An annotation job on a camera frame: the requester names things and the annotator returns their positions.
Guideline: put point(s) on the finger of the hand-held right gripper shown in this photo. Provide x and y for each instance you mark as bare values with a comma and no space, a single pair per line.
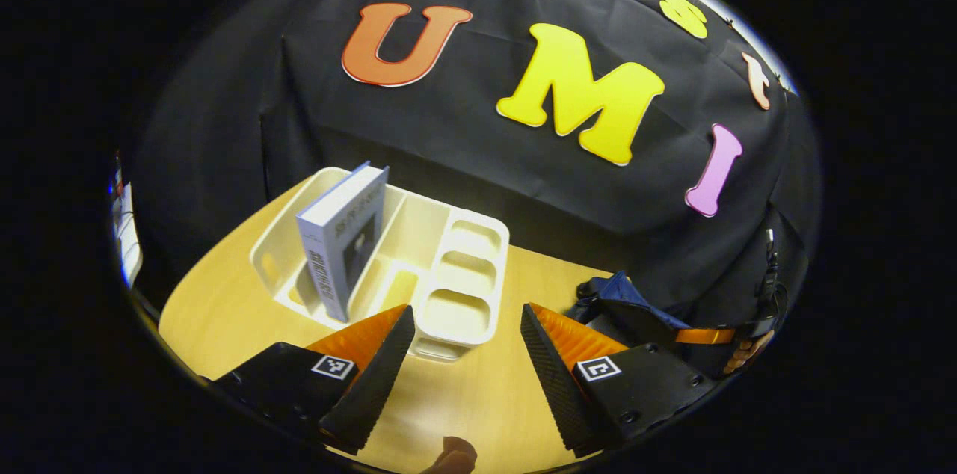
703,336

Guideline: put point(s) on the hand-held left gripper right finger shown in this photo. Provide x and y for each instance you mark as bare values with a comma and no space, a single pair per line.
557,384

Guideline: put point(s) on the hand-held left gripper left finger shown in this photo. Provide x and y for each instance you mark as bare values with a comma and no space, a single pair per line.
370,384

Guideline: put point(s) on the blue schoolbag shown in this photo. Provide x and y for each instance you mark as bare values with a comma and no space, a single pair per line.
613,291

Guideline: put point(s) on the white plastic bookshelf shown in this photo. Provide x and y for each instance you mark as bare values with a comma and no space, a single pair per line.
460,287

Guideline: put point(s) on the grey book with dark picture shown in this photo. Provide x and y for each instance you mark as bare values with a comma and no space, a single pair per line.
336,235

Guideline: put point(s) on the black backdrop cloth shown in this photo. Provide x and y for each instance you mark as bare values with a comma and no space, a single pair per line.
523,182

